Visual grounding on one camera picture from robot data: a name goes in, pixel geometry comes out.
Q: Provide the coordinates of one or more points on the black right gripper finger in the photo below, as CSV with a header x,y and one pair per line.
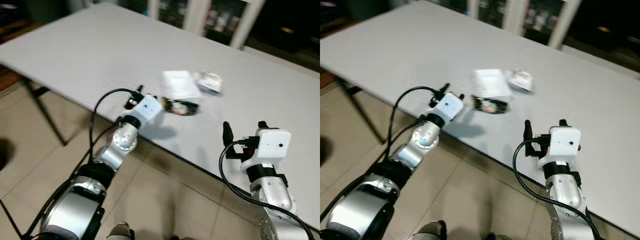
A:
x,y
528,131
563,123
228,132
263,125

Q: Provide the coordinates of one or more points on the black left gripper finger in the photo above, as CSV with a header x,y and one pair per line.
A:
x,y
460,96
166,104

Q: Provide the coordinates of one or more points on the dark snack wrapper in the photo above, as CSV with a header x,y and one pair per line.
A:
x,y
492,106
184,107

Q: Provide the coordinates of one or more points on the crumpled white paper packet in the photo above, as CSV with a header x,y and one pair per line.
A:
x,y
210,81
521,80

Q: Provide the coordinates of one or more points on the white glass door cabinet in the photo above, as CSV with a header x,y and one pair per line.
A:
x,y
564,22

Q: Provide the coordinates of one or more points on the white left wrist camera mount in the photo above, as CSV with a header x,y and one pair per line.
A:
x,y
449,106
147,109

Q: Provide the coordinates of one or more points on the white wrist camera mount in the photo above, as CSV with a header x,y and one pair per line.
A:
x,y
449,106
562,142
147,109
270,145

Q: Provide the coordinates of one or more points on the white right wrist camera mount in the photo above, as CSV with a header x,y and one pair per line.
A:
x,y
562,142
270,145

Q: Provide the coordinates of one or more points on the black table leg frame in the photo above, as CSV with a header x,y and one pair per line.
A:
x,y
50,120
363,115

